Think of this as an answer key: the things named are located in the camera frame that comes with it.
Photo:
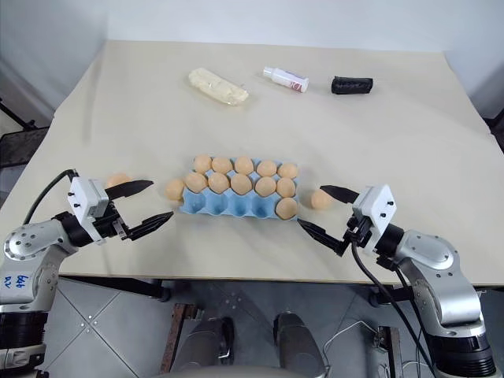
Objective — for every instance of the black rolled pouch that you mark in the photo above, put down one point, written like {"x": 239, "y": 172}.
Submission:
{"x": 351, "y": 85}

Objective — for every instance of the rusty metal bar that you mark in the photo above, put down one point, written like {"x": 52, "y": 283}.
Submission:
{"x": 179, "y": 334}
{"x": 390, "y": 350}

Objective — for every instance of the black mesh panel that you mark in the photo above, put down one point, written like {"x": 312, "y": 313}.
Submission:
{"x": 19, "y": 147}

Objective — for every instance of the dark rounded robot leg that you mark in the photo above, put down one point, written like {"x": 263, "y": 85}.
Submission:
{"x": 208, "y": 342}
{"x": 295, "y": 340}

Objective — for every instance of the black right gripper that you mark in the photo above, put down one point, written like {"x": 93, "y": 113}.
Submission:
{"x": 358, "y": 231}

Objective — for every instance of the black object beside table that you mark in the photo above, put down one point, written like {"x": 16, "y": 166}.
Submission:
{"x": 497, "y": 132}

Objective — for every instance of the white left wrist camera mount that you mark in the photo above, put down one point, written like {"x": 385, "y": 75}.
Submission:
{"x": 84, "y": 197}

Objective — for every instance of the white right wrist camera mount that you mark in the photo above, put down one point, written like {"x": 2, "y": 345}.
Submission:
{"x": 376, "y": 208}

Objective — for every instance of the cream bread in clear wrapper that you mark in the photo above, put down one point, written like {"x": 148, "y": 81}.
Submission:
{"x": 216, "y": 87}

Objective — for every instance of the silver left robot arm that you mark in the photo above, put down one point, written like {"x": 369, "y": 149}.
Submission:
{"x": 37, "y": 240}

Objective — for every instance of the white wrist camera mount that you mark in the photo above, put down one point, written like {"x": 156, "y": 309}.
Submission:
{"x": 84, "y": 197}
{"x": 376, "y": 208}

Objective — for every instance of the black metal stand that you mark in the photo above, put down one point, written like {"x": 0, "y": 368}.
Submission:
{"x": 17, "y": 114}

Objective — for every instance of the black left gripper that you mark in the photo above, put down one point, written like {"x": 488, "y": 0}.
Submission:
{"x": 107, "y": 225}

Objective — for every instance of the tan egg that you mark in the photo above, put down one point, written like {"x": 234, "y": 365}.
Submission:
{"x": 286, "y": 187}
{"x": 219, "y": 183}
{"x": 222, "y": 165}
{"x": 265, "y": 186}
{"x": 241, "y": 184}
{"x": 267, "y": 168}
{"x": 287, "y": 208}
{"x": 322, "y": 200}
{"x": 287, "y": 171}
{"x": 175, "y": 190}
{"x": 243, "y": 165}
{"x": 203, "y": 164}
{"x": 116, "y": 180}
{"x": 196, "y": 183}

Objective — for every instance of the white bottle with red print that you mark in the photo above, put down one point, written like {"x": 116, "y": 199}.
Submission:
{"x": 285, "y": 80}

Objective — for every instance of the black table frame bar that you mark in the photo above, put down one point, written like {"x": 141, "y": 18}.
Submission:
{"x": 118, "y": 286}
{"x": 393, "y": 295}

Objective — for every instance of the blue egg tray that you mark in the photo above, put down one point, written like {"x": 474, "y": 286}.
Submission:
{"x": 214, "y": 204}

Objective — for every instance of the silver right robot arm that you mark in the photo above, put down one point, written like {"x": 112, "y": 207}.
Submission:
{"x": 437, "y": 260}

